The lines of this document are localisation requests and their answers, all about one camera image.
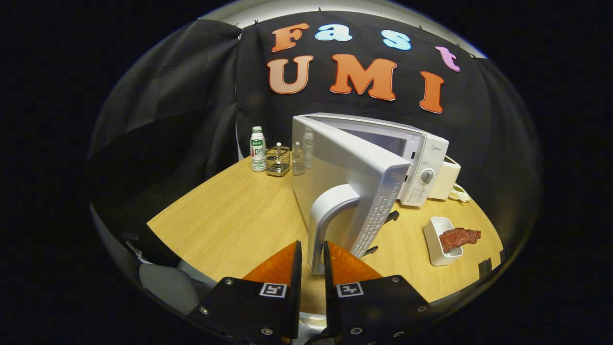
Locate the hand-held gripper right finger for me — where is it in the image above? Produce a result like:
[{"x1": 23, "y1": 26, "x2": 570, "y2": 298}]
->
[{"x1": 323, "y1": 241, "x2": 431, "y2": 345}]

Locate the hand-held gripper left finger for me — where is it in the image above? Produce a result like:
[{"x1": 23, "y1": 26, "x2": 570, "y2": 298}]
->
[{"x1": 187, "y1": 241, "x2": 302, "y2": 345}]

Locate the white microwave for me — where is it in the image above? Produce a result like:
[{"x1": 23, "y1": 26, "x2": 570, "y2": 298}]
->
[{"x1": 291, "y1": 113, "x2": 451, "y2": 276}]

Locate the brown meat piece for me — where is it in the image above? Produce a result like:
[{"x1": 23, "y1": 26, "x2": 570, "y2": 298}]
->
[{"x1": 439, "y1": 228, "x2": 482, "y2": 253}]

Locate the clear glass cup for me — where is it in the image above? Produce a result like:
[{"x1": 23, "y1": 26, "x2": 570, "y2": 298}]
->
[{"x1": 292, "y1": 141, "x2": 306, "y2": 176}]

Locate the white rectangular dish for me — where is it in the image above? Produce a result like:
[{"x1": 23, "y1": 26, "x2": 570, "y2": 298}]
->
[{"x1": 423, "y1": 217, "x2": 464, "y2": 266}]

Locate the white bottle green label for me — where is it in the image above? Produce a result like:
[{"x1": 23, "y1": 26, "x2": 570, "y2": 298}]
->
[{"x1": 250, "y1": 126, "x2": 267, "y2": 172}]

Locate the grey office chair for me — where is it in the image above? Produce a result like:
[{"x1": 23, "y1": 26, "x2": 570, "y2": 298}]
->
[{"x1": 120, "y1": 230, "x2": 201, "y2": 315}]

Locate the white toaster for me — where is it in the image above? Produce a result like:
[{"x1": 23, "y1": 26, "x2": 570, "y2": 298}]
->
[{"x1": 428, "y1": 156, "x2": 461, "y2": 201}]

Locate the metal wire holder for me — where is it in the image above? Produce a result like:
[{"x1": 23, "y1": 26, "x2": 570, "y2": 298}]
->
[{"x1": 266, "y1": 142, "x2": 292, "y2": 177}]

